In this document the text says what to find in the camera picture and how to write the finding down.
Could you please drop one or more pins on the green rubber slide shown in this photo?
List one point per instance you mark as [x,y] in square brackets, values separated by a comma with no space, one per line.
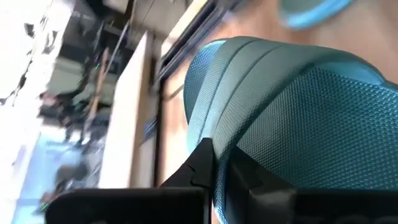
[308,15]
[295,109]

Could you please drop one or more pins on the black aluminium table frame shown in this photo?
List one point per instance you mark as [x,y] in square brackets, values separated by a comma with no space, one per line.
[191,34]

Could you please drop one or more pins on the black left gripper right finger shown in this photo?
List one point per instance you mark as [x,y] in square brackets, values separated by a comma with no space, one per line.
[248,193]

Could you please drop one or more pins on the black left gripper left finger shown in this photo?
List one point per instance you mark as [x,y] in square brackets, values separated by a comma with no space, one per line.
[200,168]

